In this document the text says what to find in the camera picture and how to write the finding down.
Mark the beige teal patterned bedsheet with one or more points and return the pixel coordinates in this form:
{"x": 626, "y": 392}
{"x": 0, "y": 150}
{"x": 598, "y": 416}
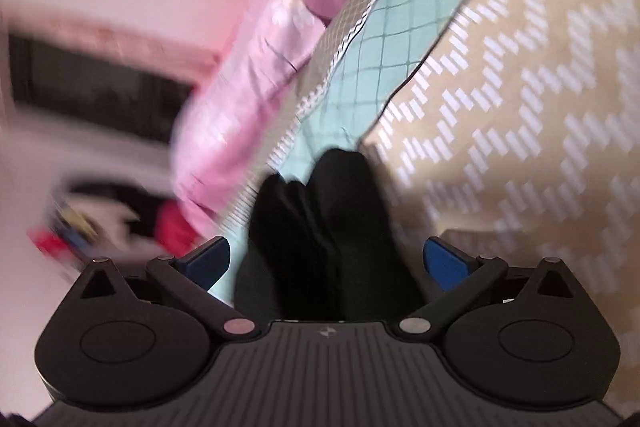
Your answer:
{"x": 525, "y": 82}

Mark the red cloth pile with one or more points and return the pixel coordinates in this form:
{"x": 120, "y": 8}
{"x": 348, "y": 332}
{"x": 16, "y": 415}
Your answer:
{"x": 175, "y": 227}

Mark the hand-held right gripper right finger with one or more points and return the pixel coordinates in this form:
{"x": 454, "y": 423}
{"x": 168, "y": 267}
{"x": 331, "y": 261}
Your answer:
{"x": 445, "y": 264}

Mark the black pants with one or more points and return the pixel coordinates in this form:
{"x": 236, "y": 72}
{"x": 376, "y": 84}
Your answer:
{"x": 325, "y": 232}

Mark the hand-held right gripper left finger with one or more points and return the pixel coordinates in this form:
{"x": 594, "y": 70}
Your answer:
{"x": 207, "y": 264}

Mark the dark framed panel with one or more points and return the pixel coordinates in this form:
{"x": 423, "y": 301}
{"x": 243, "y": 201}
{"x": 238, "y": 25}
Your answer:
{"x": 100, "y": 92}

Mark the pink floral pillow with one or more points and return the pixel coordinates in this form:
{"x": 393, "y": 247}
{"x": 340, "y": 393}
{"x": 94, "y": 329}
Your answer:
{"x": 250, "y": 82}

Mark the black hanging clothes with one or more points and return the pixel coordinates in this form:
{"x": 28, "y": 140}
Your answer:
{"x": 100, "y": 194}

